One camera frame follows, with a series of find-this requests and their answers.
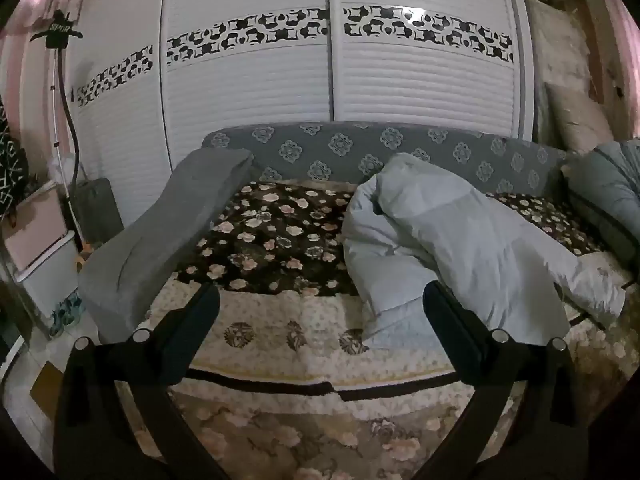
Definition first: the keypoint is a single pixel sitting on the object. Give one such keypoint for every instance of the beige floral blanket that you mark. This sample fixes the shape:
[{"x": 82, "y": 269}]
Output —
[{"x": 290, "y": 320}]

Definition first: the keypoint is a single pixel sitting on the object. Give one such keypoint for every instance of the grey-green bundled quilt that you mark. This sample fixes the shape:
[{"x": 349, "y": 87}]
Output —
[{"x": 605, "y": 195}]

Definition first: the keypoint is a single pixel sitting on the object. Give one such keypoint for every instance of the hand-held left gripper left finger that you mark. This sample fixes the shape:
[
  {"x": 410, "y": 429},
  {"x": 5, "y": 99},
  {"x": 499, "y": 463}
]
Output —
[{"x": 199, "y": 331}]

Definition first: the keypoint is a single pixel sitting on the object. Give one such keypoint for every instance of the grey bag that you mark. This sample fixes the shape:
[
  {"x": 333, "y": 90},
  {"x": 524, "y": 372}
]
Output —
[{"x": 97, "y": 210}]

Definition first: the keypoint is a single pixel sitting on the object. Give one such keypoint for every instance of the brown cardboard piece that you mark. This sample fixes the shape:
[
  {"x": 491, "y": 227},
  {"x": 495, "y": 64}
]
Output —
[{"x": 46, "y": 390}]

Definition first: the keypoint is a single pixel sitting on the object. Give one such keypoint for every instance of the beige pillows on shelf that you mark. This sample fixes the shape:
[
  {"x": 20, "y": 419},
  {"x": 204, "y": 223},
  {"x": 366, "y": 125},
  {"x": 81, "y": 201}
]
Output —
[{"x": 555, "y": 40}]

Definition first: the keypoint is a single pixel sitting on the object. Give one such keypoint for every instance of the grey patterned sofa backrest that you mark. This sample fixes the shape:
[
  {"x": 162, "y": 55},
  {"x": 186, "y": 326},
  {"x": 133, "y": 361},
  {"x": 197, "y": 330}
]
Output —
[{"x": 350, "y": 150}]

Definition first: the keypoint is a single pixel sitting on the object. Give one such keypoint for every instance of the light blue padded jacket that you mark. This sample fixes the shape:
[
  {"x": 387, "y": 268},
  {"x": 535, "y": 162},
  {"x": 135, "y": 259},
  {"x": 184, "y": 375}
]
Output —
[{"x": 450, "y": 225}]

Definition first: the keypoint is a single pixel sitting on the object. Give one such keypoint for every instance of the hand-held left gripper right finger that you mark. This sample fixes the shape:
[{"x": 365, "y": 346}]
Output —
[{"x": 449, "y": 331}]

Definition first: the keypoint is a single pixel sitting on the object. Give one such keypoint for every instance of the pair of light shoes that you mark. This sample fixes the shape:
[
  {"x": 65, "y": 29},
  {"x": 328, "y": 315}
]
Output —
[{"x": 67, "y": 312}]

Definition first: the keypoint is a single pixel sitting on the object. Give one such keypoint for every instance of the white louvered wardrobe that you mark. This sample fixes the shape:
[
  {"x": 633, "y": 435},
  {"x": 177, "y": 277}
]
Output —
[{"x": 250, "y": 110}]

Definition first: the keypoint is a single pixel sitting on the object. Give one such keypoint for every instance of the dark floral blanket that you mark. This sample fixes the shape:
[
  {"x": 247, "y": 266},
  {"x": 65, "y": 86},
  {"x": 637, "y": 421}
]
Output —
[{"x": 270, "y": 240}]

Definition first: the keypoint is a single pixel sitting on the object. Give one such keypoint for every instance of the grey sofa armrest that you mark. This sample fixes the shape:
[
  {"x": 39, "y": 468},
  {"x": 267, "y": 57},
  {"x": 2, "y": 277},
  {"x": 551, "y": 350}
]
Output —
[{"x": 150, "y": 240}]

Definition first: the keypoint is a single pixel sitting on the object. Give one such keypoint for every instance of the beige pillow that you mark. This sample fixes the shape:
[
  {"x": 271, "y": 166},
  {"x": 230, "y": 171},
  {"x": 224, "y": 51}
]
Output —
[{"x": 575, "y": 115}]

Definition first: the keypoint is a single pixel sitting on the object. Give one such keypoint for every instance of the black white patterned cloth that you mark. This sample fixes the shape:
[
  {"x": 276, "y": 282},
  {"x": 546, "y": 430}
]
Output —
[{"x": 12, "y": 165}]

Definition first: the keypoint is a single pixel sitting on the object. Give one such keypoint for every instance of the pink storage box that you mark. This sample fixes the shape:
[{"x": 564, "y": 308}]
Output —
[{"x": 35, "y": 230}]

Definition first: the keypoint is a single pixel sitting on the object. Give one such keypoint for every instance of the white storage drawer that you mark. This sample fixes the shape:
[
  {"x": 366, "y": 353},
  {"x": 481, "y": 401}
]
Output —
[{"x": 50, "y": 280}]

